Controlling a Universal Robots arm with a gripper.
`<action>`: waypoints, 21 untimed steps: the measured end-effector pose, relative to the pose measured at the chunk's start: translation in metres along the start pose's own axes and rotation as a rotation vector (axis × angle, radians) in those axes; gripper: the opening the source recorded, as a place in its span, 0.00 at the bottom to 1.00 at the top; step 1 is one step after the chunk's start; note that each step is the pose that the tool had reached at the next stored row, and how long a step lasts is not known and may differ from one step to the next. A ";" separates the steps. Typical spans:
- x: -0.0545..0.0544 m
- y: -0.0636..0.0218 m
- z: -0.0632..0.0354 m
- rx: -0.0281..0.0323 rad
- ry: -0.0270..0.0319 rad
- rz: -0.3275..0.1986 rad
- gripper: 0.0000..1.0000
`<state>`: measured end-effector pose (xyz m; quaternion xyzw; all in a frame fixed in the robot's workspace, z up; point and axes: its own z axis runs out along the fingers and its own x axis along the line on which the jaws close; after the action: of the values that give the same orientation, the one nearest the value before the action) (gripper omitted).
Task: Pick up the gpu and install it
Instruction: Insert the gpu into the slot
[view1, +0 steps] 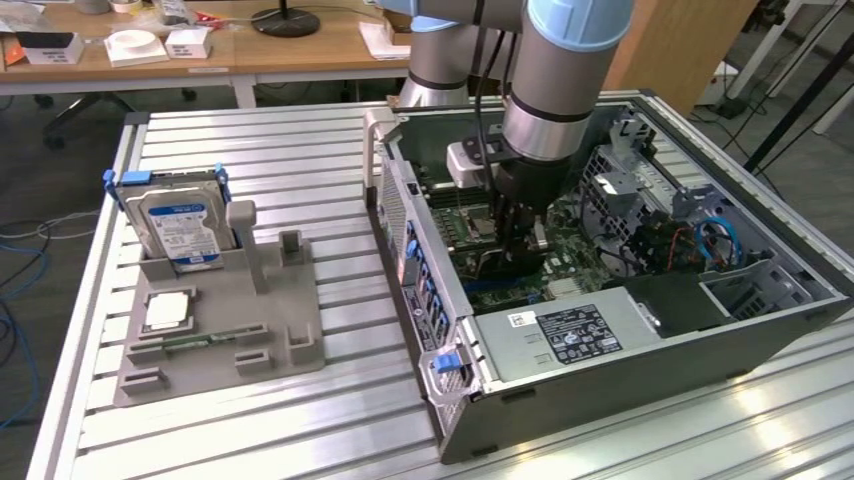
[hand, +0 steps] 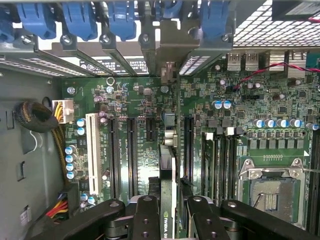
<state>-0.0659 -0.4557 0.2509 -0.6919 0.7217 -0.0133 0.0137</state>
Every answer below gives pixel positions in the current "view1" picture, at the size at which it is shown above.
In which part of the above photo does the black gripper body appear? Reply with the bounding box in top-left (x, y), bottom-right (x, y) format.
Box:
top-left (491, 157), bottom-right (572, 214)

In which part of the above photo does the CPU socket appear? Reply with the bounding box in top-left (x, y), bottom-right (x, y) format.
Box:
top-left (463, 203), bottom-right (502, 241)

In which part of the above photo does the green motherboard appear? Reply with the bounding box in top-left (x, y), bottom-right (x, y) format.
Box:
top-left (419, 174), bottom-right (619, 317)

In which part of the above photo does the perforated metal disk bay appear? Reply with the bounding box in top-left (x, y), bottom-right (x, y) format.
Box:
top-left (576, 144), bottom-right (676, 251)

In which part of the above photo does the grey power supply unit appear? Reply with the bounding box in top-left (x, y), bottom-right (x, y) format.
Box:
top-left (471, 287), bottom-right (668, 384)

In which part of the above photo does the wooden cabinet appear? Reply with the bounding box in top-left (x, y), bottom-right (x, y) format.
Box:
top-left (599, 0), bottom-right (762, 119)

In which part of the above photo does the white cabinet red dot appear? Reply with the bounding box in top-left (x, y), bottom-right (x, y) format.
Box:
top-left (692, 59), bottom-right (742, 109)

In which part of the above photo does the white paper booklet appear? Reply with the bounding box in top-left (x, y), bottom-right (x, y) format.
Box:
top-left (358, 20), bottom-right (414, 62)

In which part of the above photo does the dark grey open PC case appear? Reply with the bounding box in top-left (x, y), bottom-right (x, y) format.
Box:
top-left (362, 91), bottom-right (854, 465)

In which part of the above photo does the grey metal disk bay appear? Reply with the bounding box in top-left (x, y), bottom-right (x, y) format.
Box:
top-left (698, 257), bottom-right (814, 322)

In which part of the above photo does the black stand pole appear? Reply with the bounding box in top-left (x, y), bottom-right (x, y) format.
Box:
top-left (742, 0), bottom-right (854, 175)

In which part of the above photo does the black round lamp base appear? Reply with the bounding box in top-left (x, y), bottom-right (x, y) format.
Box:
top-left (249, 0), bottom-right (323, 39)

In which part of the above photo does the silver hard disk blue caddy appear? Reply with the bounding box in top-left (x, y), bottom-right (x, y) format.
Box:
top-left (101, 162), bottom-right (243, 275)

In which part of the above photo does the grey plastic parts rack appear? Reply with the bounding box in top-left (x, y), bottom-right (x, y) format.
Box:
top-left (112, 199), bottom-right (328, 409)

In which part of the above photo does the silver CPU chip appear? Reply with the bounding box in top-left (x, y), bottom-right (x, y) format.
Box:
top-left (143, 294), bottom-right (195, 331)

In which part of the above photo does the small white box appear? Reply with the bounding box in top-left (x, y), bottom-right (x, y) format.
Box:
top-left (164, 27), bottom-right (215, 60)

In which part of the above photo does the clear plastic packet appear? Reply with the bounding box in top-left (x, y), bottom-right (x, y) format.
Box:
top-left (153, 0), bottom-right (201, 26)

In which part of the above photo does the white round holder box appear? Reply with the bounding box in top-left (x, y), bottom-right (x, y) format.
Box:
top-left (103, 28), bottom-right (171, 69)

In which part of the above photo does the black office chair base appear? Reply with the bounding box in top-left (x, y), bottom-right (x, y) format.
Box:
top-left (36, 87), bottom-right (200, 151)

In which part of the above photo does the white box black lid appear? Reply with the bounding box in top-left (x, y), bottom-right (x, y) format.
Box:
top-left (13, 30), bottom-right (87, 66)

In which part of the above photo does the orange box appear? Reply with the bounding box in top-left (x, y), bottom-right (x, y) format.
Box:
top-left (0, 35), bottom-right (27, 72)

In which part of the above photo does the clear plastic bag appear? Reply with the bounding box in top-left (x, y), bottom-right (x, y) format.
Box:
top-left (0, 12), bottom-right (49, 37)

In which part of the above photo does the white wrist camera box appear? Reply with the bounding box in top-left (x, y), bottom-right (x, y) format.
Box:
top-left (444, 142), bottom-right (499, 190)

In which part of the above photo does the black wire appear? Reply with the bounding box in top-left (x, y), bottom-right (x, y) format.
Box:
top-left (578, 192), bottom-right (643, 279)

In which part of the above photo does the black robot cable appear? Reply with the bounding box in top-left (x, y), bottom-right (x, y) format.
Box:
top-left (470, 27), bottom-right (520, 201)

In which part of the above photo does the red wire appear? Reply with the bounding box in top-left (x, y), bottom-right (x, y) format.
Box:
top-left (670, 227), bottom-right (707, 267)

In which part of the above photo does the blue wire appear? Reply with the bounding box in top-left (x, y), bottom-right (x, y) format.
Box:
top-left (692, 214), bottom-right (747, 271)

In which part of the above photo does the white table frame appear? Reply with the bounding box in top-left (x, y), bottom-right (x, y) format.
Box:
top-left (723, 0), bottom-right (854, 136)

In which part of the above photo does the wooden desk white frame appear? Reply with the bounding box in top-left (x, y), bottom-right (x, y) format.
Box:
top-left (0, 0), bottom-right (239, 97)
top-left (232, 0), bottom-right (522, 110)

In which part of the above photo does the white floor cable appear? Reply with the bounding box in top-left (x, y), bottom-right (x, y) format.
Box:
top-left (0, 212), bottom-right (103, 242)

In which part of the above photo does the blue floor cable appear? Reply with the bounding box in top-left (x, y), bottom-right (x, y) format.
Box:
top-left (0, 234), bottom-right (53, 432)

